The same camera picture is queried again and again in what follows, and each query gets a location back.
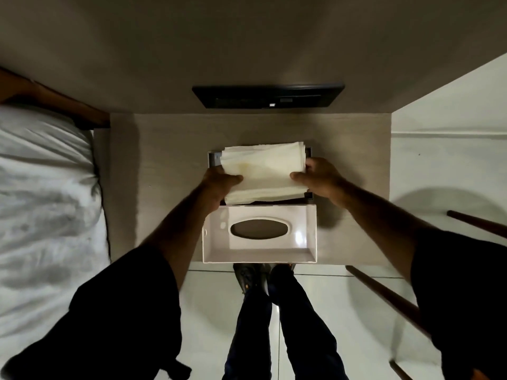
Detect tissue box base tray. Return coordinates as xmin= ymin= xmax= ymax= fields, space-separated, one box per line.
xmin=208 ymin=146 xmax=314 ymax=205

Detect person's black shirt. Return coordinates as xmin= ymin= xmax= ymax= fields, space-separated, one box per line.
xmin=0 ymin=226 xmax=507 ymax=380

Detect person's dark trousers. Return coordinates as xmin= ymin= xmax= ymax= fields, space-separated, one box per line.
xmin=222 ymin=264 xmax=350 ymax=380

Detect white bed sheet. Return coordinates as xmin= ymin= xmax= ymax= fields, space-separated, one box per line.
xmin=0 ymin=103 xmax=111 ymax=353

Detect stack of white tissues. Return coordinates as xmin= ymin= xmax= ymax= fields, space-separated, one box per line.
xmin=220 ymin=142 xmax=309 ymax=206

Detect person's left hand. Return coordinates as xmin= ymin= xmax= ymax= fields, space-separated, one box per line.
xmin=201 ymin=166 xmax=244 ymax=203

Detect brown wooden headboard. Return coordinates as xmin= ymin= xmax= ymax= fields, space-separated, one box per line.
xmin=0 ymin=67 xmax=111 ymax=130

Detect person's right hand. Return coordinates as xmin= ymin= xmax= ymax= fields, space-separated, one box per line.
xmin=290 ymin=157 xmax=346 ymax=202

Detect wooden bedside table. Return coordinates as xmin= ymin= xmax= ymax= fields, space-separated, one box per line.
xmin=93 ymin=113 xmax=393 ymax=267

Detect person's left forearm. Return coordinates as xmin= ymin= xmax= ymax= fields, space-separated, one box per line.
xmin=139 ymin=185 xmax=222 ymax=291

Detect person's right forearm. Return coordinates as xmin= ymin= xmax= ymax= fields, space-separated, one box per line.
xmin=331 ymin=181 xmax=430 ymax=283

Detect white tissue box cover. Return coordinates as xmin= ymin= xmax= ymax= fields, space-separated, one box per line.
xmin=201 ymin=204 xmax=318 ymax=264

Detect person's dark shoe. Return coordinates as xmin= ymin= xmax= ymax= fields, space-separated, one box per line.
xmin=233 ymin=263 xmax=271 ymax=296

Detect black wall switch panel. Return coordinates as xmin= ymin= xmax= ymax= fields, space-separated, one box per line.
xmin=192 ymin=84 xmax=345 ymax=110

